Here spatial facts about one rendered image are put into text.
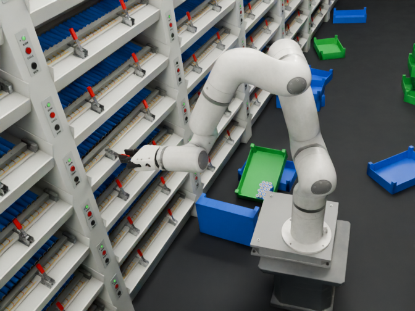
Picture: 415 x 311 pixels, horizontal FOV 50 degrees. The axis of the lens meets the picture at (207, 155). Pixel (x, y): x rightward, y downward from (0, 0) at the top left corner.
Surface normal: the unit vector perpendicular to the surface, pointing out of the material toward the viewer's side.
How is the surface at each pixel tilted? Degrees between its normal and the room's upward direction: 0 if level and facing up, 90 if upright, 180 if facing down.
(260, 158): 27
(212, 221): 90
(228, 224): 90
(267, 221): 4
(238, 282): 0
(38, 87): 90
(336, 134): 0
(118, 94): 20
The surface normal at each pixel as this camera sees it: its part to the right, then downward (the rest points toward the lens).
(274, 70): -0.61, 0.13
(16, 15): 0.89, 0.18
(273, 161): -0.30, -0.44
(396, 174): -0.11, -0.80
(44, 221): 0.20, -0.69
